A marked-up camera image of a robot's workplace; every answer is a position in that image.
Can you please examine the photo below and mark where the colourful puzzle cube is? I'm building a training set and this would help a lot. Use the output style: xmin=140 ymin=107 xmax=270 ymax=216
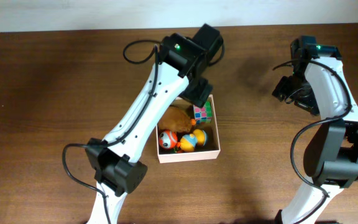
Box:
xmin=193 ymin=101 xmax=213 ymax=124

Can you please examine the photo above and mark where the brown plush toy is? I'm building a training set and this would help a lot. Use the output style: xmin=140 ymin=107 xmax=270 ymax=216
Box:
xmin=157 ymin=106 xmax=196 ymax=133

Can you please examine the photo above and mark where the red and grey ball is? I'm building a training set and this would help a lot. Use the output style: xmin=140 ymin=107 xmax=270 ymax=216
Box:
xmin=158 ymin=130 xmax=178 ymax=150

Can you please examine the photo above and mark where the orange duck toy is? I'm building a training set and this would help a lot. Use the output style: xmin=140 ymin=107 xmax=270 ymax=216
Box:
xmin=177 ymin=129 xmax=208 ymax=152

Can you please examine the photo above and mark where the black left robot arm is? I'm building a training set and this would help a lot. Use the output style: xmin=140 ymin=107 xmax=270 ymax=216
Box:
xmin=85 ymin=24 xmax=224 ymax=223

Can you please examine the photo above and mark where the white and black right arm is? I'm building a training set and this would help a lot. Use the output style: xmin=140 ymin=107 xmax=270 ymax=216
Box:
xmin=272 ymin=35 xmax=358 ymax=223

